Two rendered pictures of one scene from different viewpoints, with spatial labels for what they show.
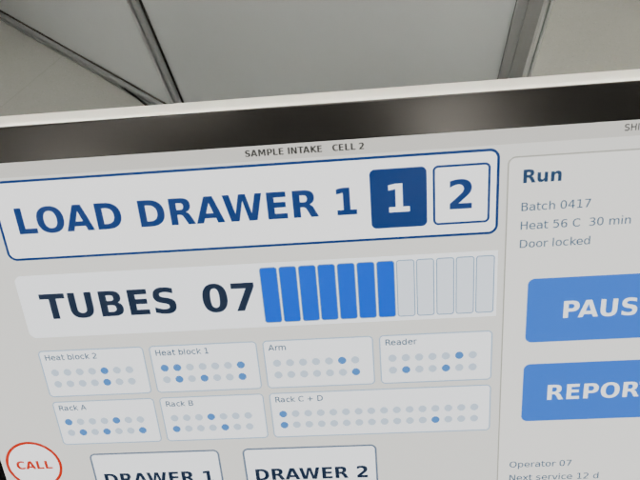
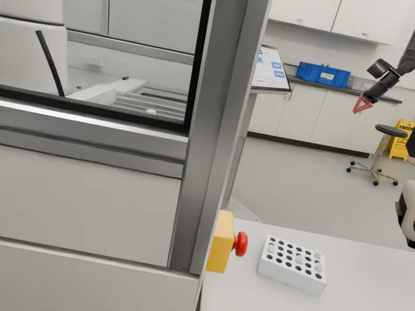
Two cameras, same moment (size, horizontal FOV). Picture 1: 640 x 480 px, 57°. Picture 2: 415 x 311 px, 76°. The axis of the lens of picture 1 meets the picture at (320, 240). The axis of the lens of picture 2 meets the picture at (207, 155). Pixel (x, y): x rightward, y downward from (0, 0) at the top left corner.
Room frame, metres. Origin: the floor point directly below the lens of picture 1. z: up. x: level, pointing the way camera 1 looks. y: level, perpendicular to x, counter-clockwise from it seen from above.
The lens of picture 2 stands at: (-0.80, 1.38, 1.17)
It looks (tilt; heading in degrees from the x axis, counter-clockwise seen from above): 23 degrees down; 311
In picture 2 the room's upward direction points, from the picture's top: 12 degrees clockwise
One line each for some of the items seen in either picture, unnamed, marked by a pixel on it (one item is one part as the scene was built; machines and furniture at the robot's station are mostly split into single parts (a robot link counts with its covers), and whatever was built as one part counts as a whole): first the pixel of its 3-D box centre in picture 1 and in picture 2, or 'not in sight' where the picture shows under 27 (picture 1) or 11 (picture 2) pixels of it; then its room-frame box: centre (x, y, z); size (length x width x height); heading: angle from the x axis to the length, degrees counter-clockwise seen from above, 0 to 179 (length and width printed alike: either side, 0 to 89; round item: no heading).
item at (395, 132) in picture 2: not in sight; (378, 152); (-0.31, -2.26, 0.31); 0.59 x 0.56 x 0.62; 135
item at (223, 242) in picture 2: not in sight; (217, 239); (-0.61, 1.10, 0.88); 0.07 x 0.05 x 0.07; 132
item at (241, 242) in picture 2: not in sight; (237, 243); (-0.64, 1.07, 0.88); 0.04 x 0.03 x 0.04; 132
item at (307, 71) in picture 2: not in sight; (322, 74); (0.77, -2.52, 1.01); 0.61 x 0.41 x 0.22; 45
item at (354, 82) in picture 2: not in sight; (361, 84); (0.36, -3.03, 0.99); 0.40 x 0.31 x 0.17; 45
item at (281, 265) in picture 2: not in sight; (291, 263); (-0.69, 0.92, 0.78); 0.12 x 0.08 x 0.04; 26
